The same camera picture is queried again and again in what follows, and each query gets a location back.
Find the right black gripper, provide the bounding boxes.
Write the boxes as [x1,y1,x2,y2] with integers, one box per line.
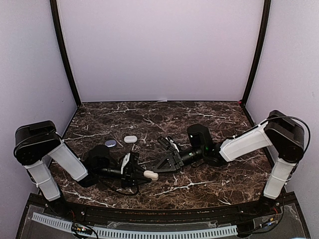
[153,146,205,174]

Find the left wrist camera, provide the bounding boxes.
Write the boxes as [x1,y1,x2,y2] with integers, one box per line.
[121,152,131,175]

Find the white oval charging case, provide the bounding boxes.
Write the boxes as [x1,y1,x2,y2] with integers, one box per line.
[124,135,138,143]

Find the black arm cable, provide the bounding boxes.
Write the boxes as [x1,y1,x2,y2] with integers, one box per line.
[234,117,311,175]
[109,185,140,196]

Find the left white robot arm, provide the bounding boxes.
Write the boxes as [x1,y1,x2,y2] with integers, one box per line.
[13,120,159,217]

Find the black front rail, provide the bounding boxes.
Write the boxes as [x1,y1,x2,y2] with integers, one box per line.
[66,201,257,224]

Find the purple round charging case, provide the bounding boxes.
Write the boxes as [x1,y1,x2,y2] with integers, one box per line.
[105,139,117,148]

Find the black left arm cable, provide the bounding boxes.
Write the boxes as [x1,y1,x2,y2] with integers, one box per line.
[109,185,140,196]

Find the beige square charging case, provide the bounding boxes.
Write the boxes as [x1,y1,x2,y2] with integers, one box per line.
[143,170,159,181]

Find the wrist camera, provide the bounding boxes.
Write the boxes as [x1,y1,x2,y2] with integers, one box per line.
[157,136,180,152]
[121,152,131,175]

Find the left black frame post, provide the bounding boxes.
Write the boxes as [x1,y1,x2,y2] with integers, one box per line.
[49,0,82,107]

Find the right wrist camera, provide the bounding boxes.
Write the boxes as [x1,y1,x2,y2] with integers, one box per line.
[157,136,180,152]

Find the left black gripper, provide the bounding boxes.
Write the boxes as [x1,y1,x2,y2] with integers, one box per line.
[96,163,152,189]

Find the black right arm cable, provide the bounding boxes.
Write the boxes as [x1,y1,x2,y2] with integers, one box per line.
[234,117,311,175]

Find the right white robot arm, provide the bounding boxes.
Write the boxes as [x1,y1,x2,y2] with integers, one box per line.
[154,110,311,216]

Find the black frame post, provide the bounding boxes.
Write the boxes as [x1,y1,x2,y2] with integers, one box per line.
[49,0,82,107]
[241,0,271,108]

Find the white slotted cable duct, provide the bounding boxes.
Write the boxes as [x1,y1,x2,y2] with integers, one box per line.
[31,212,238,239]

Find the right black frame post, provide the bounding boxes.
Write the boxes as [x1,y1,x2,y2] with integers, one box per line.
[241,0,271,108]

